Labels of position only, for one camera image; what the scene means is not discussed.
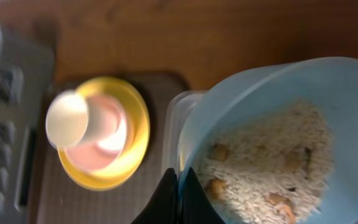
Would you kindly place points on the brown serving tray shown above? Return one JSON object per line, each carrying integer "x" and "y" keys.
{"x": 55, "y": 198}

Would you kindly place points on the clear plastic container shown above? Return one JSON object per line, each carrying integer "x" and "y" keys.
{"x": 178, "y": 111}

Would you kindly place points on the grey dishwasher rack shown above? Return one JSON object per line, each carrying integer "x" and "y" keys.
{"x": 26, "y": 73}

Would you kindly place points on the yellow plate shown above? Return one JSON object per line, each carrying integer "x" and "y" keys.
{"x": 127, "y": 163}

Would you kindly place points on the cream cup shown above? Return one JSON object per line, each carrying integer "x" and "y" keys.
{"x": 74, "y": 120}

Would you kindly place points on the rice leftovers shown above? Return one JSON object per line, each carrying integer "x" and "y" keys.
{"x": 271, "y": 170}

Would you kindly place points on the pink bowl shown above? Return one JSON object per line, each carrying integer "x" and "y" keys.
{"x": 110, "y": 137}

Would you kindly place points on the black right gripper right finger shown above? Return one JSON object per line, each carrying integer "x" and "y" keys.
{"x": 195, "y": 206}

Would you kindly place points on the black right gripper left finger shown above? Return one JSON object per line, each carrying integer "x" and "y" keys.
{"x": 162, "y": 206}

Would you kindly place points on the light blue bowl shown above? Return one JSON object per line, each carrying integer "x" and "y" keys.
{"x": 331, "y": 83}

